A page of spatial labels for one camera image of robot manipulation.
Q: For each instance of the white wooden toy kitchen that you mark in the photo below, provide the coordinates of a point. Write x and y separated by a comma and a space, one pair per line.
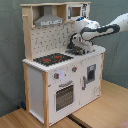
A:
40, 84

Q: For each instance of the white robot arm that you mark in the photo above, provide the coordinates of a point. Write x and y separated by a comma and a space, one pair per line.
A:
86, 30

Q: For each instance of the toy microwave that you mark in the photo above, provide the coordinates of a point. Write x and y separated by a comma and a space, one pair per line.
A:
75, 11

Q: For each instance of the small metal pot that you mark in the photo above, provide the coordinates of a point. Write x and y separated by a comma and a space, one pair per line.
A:
79, 51

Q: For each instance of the red right oven knob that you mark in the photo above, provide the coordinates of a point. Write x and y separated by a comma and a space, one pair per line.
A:
74, 69

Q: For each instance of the grey range hood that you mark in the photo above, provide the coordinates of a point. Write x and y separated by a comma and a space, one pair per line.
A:
48, 18

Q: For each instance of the black toy faucet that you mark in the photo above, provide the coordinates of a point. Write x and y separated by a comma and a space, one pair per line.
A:
71, 45

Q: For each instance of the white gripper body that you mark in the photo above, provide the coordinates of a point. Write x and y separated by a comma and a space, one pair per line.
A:
80, 42

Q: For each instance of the toy oven door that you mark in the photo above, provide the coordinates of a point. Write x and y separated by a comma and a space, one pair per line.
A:
64, 97

